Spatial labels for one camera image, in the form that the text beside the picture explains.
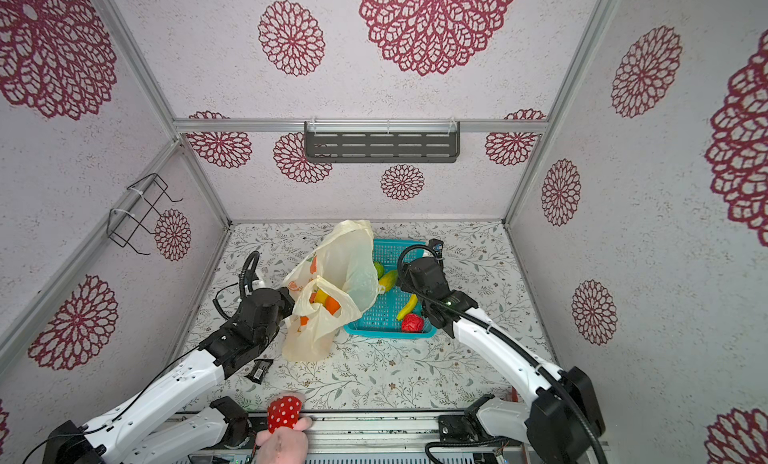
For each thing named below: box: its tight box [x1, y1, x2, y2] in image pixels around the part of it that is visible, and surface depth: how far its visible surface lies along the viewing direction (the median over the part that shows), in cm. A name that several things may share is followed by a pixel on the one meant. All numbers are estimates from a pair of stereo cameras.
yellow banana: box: [396, 294, 418, 321], surface depth 96 cm
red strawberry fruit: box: [402, 313, 425, 333], surface depth 89 cm
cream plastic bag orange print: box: [282, 220, 385, 362], surface depth 77 cm
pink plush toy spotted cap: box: [267, 396, 302, 434], surface depth 73 cm
